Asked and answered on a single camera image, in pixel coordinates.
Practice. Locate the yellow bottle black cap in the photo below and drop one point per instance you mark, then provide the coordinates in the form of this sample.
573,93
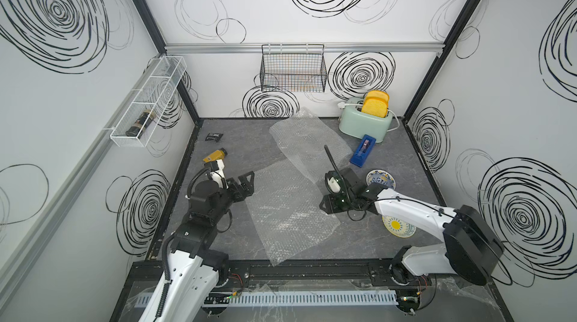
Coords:
219,154

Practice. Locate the white wire wall shelf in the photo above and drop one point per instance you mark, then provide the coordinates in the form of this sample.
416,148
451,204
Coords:
156,90

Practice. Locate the blue tape dispenser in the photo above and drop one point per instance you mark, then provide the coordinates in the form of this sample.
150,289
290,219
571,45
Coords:
362,152

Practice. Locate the dark bottle in shelf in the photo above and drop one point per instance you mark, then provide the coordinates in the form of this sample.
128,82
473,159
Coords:
141,124

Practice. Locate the black wire wall basket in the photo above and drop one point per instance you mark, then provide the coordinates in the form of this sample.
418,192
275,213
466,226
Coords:
293,68

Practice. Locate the front yellow sponge toast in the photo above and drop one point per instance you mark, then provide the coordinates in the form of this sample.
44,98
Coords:
375,107

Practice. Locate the mint green toaster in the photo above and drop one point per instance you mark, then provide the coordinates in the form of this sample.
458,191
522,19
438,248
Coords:
355,123

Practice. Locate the rear yellow sponge toast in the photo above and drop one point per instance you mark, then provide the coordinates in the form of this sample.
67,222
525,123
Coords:
378,95

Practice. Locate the blue patterned ceramic bowl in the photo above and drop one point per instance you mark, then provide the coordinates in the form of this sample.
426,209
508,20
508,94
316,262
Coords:
381,177

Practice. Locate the small black clip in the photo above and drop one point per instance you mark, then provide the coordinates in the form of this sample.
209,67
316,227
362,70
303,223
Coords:
215,137

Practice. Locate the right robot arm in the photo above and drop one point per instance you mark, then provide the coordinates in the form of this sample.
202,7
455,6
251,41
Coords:
467,247

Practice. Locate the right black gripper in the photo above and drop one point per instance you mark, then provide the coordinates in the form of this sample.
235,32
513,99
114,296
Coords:
328,205

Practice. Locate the crumpled bubble wrap sheet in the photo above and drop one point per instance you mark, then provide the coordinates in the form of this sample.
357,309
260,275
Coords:
302,138

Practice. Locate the yellow green patterned bowl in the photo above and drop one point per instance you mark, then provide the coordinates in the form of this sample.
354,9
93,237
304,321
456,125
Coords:
398,228

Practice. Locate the bubble wrap sheet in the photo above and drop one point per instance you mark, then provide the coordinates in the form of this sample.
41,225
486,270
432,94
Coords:
285,211
302,138

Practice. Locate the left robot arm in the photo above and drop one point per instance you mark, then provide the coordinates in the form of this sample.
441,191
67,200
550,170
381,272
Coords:
191,269

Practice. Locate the yellow sponge toast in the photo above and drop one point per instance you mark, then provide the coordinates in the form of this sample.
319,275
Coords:
378,95
375,107

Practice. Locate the black front mounting rail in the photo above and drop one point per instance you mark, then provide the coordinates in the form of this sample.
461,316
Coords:
380,271

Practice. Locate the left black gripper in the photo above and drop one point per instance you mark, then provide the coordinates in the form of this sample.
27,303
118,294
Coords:
247,189

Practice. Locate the white slotted cable duct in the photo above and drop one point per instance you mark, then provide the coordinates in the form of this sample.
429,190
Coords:
302,298

